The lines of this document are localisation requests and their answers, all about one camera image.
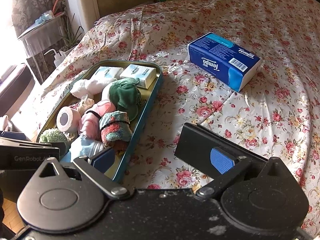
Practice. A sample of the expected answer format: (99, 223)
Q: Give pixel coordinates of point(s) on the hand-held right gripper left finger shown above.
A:
(103, 160)

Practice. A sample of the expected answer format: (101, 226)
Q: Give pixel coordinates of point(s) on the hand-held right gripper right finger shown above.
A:
(221, 161)

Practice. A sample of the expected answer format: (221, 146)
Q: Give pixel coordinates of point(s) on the light blue cloth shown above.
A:
(85, 147)

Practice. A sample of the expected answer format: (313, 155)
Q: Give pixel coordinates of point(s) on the green looped scrubber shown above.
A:
(52, 135)

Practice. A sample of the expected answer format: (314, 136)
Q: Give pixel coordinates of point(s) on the striped towel bundle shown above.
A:
(115, 130)

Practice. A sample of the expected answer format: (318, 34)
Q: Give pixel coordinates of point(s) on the pink cloth bundle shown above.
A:
(92, 125)

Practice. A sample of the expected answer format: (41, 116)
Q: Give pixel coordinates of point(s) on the beige tape roll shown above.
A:
(66, 118)

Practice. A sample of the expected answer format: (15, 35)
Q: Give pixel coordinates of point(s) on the beige patterned cloth bundle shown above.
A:
(85, 103)

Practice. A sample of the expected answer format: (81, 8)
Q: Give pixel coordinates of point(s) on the green cloth bundle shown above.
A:
(122, 95)

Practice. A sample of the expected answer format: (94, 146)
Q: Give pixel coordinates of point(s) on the gold metal tray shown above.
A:
(143, 105)

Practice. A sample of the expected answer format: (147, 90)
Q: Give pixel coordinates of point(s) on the white fluffy cloth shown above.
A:
(92, 86)

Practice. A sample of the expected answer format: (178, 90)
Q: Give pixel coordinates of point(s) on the white tissue pack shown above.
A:
(106, 72)
(137, 76)

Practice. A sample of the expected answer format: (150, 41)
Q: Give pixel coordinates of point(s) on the white squeeze bottle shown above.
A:
(58, 60)

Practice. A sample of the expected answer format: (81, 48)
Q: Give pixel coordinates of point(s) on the blue tissue pack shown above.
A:
(220, 60)

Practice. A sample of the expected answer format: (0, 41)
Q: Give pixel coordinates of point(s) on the potted plant white planter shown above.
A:
(68, 50)

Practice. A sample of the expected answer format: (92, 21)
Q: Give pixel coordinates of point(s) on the round side table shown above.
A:
(42, 32)

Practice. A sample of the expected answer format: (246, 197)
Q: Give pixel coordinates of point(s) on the blue plastic bag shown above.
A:
(45, 17)

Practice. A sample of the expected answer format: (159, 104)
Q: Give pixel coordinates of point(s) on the floral bedspread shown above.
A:
(250, 17)

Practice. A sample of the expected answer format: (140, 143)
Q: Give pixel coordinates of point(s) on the grey patterned curtain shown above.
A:
(30, 0)

